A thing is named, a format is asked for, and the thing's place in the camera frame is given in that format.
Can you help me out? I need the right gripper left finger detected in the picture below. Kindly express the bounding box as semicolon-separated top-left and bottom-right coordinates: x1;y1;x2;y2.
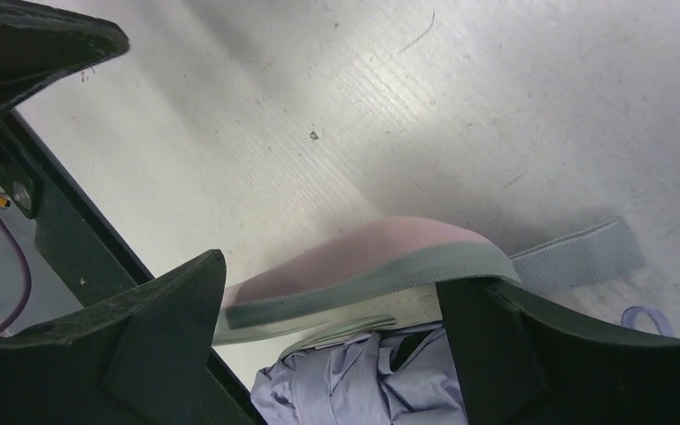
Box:
0;250;261;424

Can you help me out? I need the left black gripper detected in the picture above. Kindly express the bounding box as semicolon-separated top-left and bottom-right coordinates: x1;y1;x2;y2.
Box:
0;1;129;117

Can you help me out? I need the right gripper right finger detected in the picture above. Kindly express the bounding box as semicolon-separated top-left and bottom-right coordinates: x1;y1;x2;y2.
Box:
437;278;680;424

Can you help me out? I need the lilac umbrella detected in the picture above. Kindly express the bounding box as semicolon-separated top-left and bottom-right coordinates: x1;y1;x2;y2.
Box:
251;321;468;424

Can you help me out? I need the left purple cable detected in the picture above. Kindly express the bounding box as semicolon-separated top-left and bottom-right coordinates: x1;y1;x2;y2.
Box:
0;202;33;338

